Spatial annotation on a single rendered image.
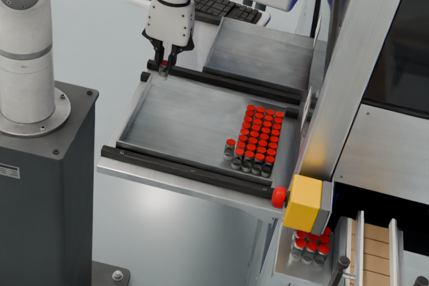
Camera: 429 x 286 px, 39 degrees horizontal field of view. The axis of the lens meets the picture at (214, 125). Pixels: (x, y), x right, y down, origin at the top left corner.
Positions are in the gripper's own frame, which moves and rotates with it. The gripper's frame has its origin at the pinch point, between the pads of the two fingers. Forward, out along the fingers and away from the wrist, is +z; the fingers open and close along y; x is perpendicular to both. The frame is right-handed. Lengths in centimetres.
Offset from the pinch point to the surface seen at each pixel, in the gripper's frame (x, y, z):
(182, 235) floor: -38, -3, 98
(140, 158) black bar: 22.1, -4.5, 11.4
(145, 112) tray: 5.6, 1.3, 12.3
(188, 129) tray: 6.8, -9.7, 12.4
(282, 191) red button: 29.7, -34.7, 0.4
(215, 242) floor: -40, -16, 98
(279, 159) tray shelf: 6.2, -31.5, 12.6
